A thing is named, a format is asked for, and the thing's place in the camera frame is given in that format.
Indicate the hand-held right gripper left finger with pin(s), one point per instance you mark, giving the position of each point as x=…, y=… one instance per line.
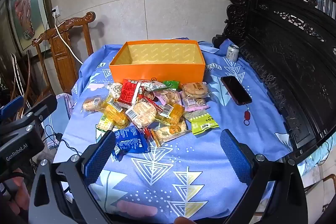
x=101, y=155

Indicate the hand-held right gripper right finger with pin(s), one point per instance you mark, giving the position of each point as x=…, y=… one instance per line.
x=236, y=158

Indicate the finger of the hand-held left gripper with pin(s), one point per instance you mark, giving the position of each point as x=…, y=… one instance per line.
x=10, y=108
x=42, y=107

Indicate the pile of assorted snack packets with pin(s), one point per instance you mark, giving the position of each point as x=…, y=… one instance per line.
x=141, y=111

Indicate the pink round biscuit bag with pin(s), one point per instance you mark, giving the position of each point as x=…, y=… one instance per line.
x=197, y=104

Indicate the orange cardboard box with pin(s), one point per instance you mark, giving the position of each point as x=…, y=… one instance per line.
x=157, y=70

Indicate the person's left hand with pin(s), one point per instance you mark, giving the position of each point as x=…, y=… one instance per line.
x=19, y=192

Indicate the person's right hand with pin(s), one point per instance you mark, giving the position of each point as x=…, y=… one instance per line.
x=183, y=220

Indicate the blue printed cloth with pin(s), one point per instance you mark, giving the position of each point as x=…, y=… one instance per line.
x=210, y=140

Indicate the red key tag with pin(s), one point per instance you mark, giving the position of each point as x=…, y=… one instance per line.
x=246, y=116

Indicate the carved brown wooden chair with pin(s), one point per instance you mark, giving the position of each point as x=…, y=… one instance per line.
x=61, y=56

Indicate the black smartphone red case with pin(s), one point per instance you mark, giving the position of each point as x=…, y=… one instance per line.
x=236, y=90

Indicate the framed red painting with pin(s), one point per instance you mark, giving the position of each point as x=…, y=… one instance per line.
x=25, y=8

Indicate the white drink can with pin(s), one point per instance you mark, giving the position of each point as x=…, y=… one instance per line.
x=232, y=52

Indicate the dark carved wooden bench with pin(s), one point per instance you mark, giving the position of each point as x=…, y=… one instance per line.
x=288, y=56

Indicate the brown wooden frame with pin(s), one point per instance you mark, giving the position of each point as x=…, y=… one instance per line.
x=23, y=77

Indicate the white wall socket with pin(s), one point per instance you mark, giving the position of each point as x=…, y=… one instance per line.
x=56, y=11

